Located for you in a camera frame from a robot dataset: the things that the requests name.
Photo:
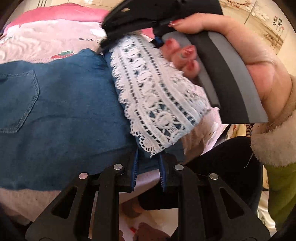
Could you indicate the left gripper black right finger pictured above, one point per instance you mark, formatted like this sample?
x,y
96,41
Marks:
x,y
208,209

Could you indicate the beige fleece sleeve forearm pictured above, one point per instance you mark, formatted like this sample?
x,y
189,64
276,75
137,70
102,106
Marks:
x,y
274,146

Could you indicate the pink folded quilt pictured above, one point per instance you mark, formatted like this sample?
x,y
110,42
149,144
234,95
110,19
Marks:
x,y
68,11

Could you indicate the right hand red nails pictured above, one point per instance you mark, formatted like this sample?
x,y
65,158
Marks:
x,y
271,79

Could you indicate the floral wall painting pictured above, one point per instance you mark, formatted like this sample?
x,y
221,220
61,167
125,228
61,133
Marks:
x,y
263,17

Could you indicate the left hand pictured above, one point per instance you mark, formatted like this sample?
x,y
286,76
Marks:
x,y
145,232

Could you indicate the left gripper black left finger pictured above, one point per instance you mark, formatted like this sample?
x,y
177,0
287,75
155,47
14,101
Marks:
x,y
88,208

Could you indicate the blue denim pants lace hem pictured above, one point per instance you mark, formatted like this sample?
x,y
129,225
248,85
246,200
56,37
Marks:
x,y
88,111

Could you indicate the pink strawberry print bedsheet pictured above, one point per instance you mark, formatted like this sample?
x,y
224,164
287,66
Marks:
x,y
45,41

